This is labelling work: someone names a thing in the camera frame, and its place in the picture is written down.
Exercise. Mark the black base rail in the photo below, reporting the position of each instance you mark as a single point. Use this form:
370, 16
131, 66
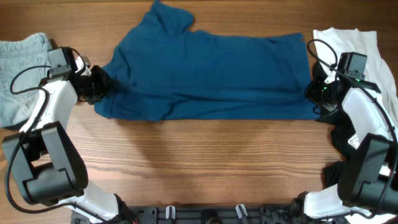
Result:
266, 214

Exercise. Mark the black garment at right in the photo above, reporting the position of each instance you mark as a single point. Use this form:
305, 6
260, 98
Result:
339, 135

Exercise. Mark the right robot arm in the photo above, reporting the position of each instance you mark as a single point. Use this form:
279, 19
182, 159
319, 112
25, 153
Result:
368, 185

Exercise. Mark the light blue denim shorts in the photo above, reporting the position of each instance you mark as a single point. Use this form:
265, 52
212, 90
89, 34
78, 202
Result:
23, 64

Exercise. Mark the black garment under denim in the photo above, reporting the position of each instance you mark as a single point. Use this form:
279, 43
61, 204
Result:
15, 126

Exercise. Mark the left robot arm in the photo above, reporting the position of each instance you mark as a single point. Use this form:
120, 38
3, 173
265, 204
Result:
44, 169

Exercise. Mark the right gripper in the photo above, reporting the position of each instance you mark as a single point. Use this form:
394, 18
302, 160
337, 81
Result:
310, 93

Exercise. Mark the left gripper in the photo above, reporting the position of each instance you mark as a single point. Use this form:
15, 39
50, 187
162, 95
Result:
104, 81

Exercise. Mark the blue t-shirt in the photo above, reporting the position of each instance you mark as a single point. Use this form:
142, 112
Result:
162, 70

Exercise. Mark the white garment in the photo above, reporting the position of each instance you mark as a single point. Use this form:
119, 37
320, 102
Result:
328, 45

